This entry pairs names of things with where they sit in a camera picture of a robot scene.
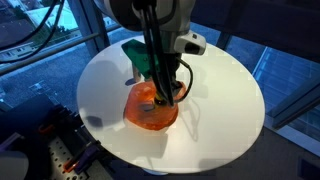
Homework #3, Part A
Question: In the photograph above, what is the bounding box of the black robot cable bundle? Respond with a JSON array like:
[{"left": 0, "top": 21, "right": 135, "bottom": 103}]
[{"left": 139, "top": 0, "right": 174, "bottom": 104}]

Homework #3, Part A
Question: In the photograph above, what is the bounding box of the thin black camera cable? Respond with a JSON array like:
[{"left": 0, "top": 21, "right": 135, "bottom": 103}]
[{"left": 178, "top": 58, "right": 194, "bottom": 102}]

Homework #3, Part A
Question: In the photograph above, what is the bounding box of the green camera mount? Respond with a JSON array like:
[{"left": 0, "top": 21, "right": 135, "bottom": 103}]
[{"left": 120, "top": 38, "right": 161, "bottom": 80}]

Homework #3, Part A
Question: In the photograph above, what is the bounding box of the white and grey wrist camera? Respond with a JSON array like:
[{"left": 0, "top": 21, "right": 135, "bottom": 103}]
[{"left": 174, "top": 30, "right": 207, "bottom": 56}]

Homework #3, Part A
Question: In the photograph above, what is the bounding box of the orange clamp handle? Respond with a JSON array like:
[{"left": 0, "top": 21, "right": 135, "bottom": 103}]
[{"left": 62, "top": 159, "right": 81, "bottom": 173}]

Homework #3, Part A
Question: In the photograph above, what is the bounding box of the dark window post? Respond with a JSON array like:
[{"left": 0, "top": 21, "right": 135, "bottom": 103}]
[{"left": 68, "top": 0, "right": 112, "bottom": 58}]

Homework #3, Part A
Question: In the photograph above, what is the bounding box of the grey metal railing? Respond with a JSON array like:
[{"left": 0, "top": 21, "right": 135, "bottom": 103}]
[{"left": 0, "top": 23, "right": 121, "bottom": 76}]

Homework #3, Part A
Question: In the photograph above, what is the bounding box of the black equipment block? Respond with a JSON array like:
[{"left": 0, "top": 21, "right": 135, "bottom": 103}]
[{"left": 0, "top": 94, "right": 84, "bottom": 180}]

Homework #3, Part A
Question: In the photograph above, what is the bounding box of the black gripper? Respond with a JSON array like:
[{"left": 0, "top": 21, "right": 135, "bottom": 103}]
[{"left": 151, "top": 52, "right": 183, "bottom": 108}]

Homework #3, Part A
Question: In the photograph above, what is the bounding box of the purple clamp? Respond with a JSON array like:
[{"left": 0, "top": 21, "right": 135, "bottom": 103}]
[{"left": 73, "top": 141, "right": 102, "bottom": 175}]

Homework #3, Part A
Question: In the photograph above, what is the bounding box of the white rounded object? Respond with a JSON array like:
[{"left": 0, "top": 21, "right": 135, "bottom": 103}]
[{"left": 0, "top": 150, "right": 30, "bottom": 180}]

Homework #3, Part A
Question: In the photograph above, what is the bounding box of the black hanging cable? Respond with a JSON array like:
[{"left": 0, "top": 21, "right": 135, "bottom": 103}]
[
  {"left": 0, "top": 0, "right": 66, "bottom": 63},
  {"left": 0, "top": 0, "right": 58, "bottom": 51}
]

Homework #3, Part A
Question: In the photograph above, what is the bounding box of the orange plastic bowl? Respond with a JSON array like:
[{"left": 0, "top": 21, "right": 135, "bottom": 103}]
[{"left": 123, "top": 80, "right": 188, "bottom": 131}]

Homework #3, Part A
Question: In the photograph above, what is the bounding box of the perforated metal plate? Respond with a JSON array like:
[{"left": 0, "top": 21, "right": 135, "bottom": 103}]
[{"left": 48, "top": 134, "right": 88, "bottom": 180}]

